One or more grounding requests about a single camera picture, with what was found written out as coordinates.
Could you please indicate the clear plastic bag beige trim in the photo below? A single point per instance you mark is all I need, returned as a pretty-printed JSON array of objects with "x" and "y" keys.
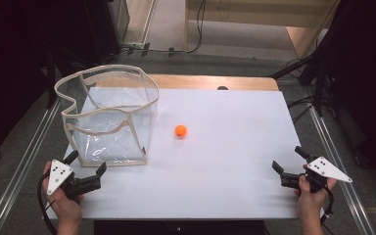
[{"x": 111, "y": 130}]

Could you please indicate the orange ball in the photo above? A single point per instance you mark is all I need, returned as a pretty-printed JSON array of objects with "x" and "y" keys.
[{"x": 180, "y": 131}]

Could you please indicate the dark cabinet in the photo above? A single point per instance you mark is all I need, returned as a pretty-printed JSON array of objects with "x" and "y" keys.
[{"x": 111, "y": 26}]

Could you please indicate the black stand leg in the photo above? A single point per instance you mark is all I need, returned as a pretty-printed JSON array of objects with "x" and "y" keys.
[{"x": 290, "y": 67}]

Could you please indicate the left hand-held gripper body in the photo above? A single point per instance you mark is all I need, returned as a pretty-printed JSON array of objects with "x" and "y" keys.
[{"x": 58, "y": 174}]

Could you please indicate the person's left hand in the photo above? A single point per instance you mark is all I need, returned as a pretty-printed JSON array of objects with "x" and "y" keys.
[{"x": 63, "y": 205}]

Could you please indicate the white table board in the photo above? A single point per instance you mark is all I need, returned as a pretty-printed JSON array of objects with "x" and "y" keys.
[{"x": 215, "y": 169}]

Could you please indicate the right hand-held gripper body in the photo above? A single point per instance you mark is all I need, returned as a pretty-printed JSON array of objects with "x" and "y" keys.
[{"x": 323, "y": 169}]

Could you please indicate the light wooden furniture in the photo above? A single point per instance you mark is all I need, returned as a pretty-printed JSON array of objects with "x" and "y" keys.
[{"x": 258, "y": 16}]

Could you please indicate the black curtain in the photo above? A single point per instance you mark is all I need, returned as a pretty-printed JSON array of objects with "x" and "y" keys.
[
  {"x": 368, "y": 81},
  {"x": 16, "y": 65}
]

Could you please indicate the person's right hand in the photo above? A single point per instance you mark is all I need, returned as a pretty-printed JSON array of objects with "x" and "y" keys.
[{"x": 311, "y": 202}]

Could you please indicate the metal floor rail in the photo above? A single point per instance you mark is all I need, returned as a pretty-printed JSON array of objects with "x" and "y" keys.
[
  {"x": 19, "y": 169},
  {"x": 339, "y": 156}
]

